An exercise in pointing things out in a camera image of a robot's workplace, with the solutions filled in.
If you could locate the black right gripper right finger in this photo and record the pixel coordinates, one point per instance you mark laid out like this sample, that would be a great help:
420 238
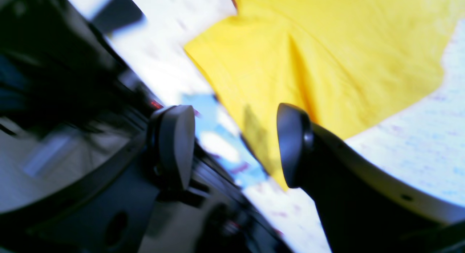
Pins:
362 209

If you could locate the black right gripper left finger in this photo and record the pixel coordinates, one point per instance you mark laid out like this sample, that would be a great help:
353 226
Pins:
170 145

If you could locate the yellow T-shirt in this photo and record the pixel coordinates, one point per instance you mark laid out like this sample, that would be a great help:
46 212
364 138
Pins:
349 64

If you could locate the terrazzo patterned table cloth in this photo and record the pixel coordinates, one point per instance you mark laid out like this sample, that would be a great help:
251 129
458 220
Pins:
422 145

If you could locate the black table clamp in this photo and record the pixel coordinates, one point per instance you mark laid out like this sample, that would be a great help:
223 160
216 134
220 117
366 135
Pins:
115 15

